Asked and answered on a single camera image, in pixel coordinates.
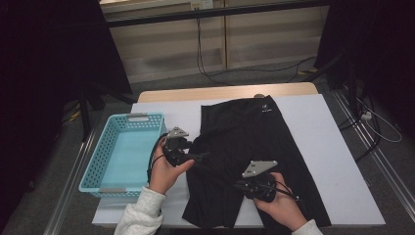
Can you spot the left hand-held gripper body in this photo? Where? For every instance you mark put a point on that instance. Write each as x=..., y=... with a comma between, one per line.
x=174, y=153

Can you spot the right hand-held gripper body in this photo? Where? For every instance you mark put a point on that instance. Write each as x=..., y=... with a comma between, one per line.
x=261, y=187

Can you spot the light blue plastic basket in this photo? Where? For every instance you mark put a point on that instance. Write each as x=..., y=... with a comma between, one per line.
x=130, y=156

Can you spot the black shorts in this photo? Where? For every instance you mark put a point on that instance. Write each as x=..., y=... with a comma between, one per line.
x=248, y=137

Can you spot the person's left hand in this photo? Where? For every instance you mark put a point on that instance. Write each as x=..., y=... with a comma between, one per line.
x=161, y=176

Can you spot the person's right hand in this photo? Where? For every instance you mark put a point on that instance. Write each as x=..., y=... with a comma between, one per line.
x=284, y=209

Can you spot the grey table grommet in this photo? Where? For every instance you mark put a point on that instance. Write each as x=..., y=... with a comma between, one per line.
x=258, y=95

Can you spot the black stand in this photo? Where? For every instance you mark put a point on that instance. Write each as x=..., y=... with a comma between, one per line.
x=85, y=117
x=351, y=84

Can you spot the yellow floor tape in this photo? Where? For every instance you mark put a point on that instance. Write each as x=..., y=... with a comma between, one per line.
x=75, y=115
x=308, y=70

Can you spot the white plug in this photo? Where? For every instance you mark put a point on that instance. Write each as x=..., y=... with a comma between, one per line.
x=366, y=115

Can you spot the beige wooden shelf unit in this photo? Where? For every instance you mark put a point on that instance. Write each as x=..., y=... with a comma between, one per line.
x=267, y=36

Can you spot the black horizontal bar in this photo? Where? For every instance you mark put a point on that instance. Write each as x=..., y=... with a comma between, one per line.
x=212, y=13

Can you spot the black curtain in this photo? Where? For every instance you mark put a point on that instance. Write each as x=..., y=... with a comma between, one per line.
x=385, y=49
x=39, y=65

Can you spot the metal floor rail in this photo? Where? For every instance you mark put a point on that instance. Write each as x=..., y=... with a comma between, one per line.
x=391, y=176
x=67, y=192

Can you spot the white wall socket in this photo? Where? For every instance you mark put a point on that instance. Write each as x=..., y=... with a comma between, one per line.
x=201, y=4

